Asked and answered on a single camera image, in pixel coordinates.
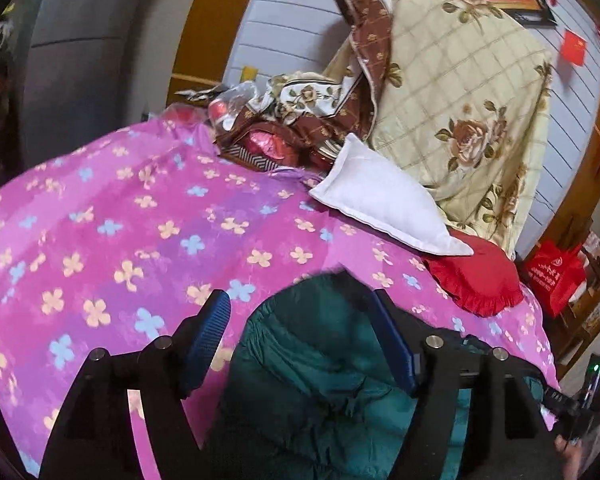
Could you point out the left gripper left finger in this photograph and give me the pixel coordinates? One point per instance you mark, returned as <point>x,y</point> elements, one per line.
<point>92,437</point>

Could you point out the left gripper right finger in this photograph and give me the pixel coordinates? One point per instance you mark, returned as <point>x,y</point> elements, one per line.
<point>506,436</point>

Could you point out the dark green puffer jacket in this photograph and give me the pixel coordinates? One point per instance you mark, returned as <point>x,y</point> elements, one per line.
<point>310,394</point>

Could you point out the person's right hand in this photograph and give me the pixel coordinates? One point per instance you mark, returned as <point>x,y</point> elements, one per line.
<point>570,451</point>

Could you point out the wooden shelf rack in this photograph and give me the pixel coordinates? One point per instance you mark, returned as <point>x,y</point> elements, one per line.
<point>578,325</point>

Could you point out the red shopping bag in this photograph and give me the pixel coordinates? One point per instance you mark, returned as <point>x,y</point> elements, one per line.
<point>554,275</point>

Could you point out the red ruffled cushion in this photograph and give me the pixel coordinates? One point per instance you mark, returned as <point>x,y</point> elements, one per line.
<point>484,283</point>

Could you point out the pink floral bed sheet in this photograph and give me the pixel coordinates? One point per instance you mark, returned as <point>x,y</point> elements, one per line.
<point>115,243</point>

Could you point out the white pillow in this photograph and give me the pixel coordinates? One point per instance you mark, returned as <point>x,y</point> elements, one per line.
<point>367,187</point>

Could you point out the cream floral quilt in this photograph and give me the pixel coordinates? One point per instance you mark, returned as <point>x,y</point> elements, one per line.
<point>457,94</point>

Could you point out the brown floral bedding pile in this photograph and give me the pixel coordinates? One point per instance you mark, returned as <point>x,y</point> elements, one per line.
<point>302,118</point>

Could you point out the grey refrigerator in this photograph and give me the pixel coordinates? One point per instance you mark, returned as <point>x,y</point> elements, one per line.
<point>71,79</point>

